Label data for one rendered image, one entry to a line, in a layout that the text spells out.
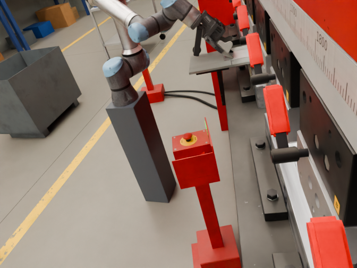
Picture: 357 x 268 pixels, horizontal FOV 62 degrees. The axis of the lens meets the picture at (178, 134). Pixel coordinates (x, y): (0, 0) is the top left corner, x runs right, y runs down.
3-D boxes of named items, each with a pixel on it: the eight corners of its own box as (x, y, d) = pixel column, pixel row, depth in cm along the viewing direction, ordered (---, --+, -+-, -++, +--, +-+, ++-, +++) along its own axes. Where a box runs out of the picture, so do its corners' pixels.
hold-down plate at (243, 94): (236, 71, 141) (235, 65, 140) (247, 69, 140) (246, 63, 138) (241, 103, 117) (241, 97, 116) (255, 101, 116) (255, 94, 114)
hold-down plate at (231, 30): (227, 29, 193) (227, 25, 191) (236, 27, 191) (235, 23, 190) (230, 45, 168) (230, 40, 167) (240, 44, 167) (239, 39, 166)
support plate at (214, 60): (190, 58, 137) (190, 56, 136) (248, 47, 132) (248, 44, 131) (189, 74, 122) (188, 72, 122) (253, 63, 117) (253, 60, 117)
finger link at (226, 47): (239, 50, 118) (222, 35, 117) (229, 61, 121) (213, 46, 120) (241, 49, 120) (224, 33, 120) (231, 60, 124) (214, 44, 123)
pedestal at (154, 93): (144, 95, 342) (120, 24, 295) (165, 92, 337) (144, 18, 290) (142, 105, 326) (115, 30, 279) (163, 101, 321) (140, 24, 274)
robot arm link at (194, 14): (180, 24, 117) (183, 18, 123) (189, 31, 118) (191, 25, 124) (192, 8, 113) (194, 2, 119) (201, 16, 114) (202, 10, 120)
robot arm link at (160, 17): (143, 24, 126) (152, 9, 116) (162, 15, 131) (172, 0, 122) (154, 39, 127) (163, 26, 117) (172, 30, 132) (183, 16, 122)
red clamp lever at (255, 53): (243, 32, 52) (251, 83, 50) (266, 27, 51) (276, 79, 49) (243, 38, 54) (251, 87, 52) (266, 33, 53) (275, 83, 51)
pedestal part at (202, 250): (191, 244, 172) (187, 232, 165) (234, 236, 169) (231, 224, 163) (194, 278, 155) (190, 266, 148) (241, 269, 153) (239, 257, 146)
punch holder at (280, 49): (271, 102, 59) (266, 18, 49) (317, 95, 57) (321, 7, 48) (288, 151, 47) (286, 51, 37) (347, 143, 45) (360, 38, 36)
